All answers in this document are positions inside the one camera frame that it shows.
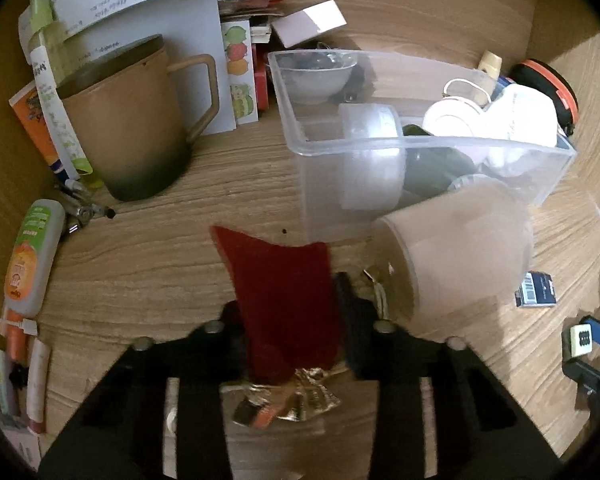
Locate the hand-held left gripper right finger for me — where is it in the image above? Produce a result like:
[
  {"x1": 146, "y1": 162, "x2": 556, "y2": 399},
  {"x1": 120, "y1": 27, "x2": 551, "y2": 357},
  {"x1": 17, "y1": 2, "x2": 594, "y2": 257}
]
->
[{"x1": 330, "y1": 272, "x2": 563, "y2": 480}]

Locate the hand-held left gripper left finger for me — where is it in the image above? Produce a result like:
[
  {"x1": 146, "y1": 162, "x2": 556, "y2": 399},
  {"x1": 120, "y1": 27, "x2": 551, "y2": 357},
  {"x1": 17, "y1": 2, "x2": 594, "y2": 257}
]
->
[{"x1": 37, "y1": 300, "x2": 249, "y2": 480}]

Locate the white mahjong tile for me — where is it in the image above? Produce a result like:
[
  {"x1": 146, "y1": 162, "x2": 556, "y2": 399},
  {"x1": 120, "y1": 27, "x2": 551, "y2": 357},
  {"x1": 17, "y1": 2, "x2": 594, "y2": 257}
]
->
[{"x1": 569, "y1": 324, "x2": 595, "y2": 357}]

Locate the red velvet pouch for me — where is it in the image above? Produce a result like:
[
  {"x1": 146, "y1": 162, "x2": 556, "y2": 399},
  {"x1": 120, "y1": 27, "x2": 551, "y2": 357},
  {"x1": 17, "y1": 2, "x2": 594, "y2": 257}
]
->
[{"x1": 210, "y1": 225, "x2": 343, "y2": 431}]

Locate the pale pink plastic cup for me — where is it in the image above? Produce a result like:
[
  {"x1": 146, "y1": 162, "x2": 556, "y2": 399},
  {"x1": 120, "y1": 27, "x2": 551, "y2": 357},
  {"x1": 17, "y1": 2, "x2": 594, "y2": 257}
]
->
[{"x1": 372, "y1": 180, "x2": 535, "y2": 326}]

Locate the white round plastic container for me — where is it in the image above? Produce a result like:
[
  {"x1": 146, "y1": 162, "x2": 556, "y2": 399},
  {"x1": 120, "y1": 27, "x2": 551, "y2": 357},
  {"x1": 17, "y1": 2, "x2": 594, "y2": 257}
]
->
[{"x1": 337, "y1": 102, "x2": 408, "y2": 211}]

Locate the dark green bottle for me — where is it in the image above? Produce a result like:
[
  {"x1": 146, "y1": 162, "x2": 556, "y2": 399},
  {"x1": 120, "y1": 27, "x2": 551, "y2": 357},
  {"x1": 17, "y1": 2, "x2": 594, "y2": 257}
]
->
[{"x1": 400, "y1": 124, "x2": 481, "y2": 198}]

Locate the clear plastic bin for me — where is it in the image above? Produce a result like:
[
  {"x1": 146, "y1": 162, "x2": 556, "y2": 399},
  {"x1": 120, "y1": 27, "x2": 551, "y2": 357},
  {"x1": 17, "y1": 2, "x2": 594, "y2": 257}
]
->
[{"x1": 267, "y1": 50, "x2": 578, "y2": 243}]

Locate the black barcode card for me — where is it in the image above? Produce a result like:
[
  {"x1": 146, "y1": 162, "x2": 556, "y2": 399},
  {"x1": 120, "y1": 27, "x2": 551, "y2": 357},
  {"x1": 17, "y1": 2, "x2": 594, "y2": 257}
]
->
[{"x1": 515, "y1": 271, "x2": 558, "y2": 308}]

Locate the wooden desk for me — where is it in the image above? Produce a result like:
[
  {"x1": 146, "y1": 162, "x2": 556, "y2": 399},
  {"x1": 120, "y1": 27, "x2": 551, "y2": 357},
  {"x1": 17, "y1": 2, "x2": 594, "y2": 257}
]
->
[{"x1": 0, "y1": 0, "x2": 600, "y2": 480}]

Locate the pink lip balm tube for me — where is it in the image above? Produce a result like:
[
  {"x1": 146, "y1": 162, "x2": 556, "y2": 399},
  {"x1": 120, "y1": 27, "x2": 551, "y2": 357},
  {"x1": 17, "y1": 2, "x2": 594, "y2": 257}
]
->
[{"x1": 26, "y1": 338, "x2": 51, "y2": 433}]

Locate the metal nail clipper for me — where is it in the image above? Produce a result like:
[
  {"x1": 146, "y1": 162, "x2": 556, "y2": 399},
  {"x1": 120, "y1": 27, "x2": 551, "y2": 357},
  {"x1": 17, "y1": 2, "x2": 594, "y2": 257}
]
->
[{"x1": 55, "y1": 180, "x2": 117, "y2": 236}]

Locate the orange green tube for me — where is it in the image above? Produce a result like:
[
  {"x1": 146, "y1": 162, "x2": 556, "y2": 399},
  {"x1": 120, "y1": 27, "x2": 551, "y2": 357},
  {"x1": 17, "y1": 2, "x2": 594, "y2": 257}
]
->
[{"x1": 4, "y1": 199, "x2": 67, "y2": 318}]

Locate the orange lip balm tube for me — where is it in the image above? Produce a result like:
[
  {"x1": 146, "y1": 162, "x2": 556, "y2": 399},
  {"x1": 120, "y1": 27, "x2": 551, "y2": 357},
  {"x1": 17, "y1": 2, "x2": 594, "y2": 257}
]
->
[{"x1": 0, "y1": 307, "x2": 28, "y2": 361}]

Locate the pale green packet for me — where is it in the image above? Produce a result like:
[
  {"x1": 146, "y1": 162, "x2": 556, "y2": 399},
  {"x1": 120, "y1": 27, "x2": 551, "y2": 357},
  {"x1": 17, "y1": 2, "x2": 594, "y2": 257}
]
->
[{"x1": 0, "y1": 350, "x2": 21, "y2": 416}]

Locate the brown ceramic mug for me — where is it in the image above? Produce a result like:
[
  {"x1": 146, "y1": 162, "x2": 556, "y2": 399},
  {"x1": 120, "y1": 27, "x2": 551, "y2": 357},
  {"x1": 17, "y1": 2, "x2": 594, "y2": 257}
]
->
[{"x1": 55, "y1": 34, "x2": 220, "y2": 202}]

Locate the white printed card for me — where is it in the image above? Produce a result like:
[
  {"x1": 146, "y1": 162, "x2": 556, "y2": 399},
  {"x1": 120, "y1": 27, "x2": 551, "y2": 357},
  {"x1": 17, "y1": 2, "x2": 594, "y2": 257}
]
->
[{"x1": 0, "y1": 405, "x2": 43, "y2": 471}]

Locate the black orange round case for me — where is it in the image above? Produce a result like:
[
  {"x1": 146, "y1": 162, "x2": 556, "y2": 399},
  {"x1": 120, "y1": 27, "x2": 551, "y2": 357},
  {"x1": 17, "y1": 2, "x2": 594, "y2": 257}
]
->
[{"x1": 509, "y1": 58, "x2": 579, "y2": 137}]

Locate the small glass bowl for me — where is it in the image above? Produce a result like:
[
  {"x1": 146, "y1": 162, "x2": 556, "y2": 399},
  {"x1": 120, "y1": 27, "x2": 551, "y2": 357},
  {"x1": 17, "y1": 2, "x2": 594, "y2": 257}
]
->
[{"x1": 280, "y1": 52, "x2": 356, "y2": 106}]

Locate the fruit sticker box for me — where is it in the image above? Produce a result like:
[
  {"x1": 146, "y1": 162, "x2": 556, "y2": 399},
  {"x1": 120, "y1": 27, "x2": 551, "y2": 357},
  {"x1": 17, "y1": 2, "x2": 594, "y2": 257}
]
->
[{"x1": 221, "y1": 20, "x2": 260, "y2": 128}]

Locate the green yellow tube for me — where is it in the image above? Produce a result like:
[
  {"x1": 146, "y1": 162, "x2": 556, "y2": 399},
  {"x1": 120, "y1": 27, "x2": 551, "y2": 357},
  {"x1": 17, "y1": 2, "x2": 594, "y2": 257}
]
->
[{"x1": 27, "y1": 0, "x2": 106, "y2": 191}]

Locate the cream small bottle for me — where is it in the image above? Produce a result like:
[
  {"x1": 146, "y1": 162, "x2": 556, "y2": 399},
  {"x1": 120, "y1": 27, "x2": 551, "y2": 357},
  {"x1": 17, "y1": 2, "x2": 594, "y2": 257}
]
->
[{"x1": 477, "y1": 50, "x2": 503, "y2": 78}]

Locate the orange box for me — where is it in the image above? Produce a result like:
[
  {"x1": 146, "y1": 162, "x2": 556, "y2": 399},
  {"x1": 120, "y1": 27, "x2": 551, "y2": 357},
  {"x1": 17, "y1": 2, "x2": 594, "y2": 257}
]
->
[{"x1": 8, "y1": 82, "x2": 73, "y2": 181}]

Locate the small white box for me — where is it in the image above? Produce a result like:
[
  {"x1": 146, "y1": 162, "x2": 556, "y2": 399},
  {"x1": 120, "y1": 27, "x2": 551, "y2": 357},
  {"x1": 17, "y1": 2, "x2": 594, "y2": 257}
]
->
[{"x1": 271, "y1": 1, "x2": 347, "y2": 50}]

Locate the white cable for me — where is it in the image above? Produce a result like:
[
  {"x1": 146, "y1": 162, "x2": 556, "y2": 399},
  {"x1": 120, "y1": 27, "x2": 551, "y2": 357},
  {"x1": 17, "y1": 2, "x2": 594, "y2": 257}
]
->
[{"x1": 0, "y1": 314, "x2": 38, "y2": 335}]

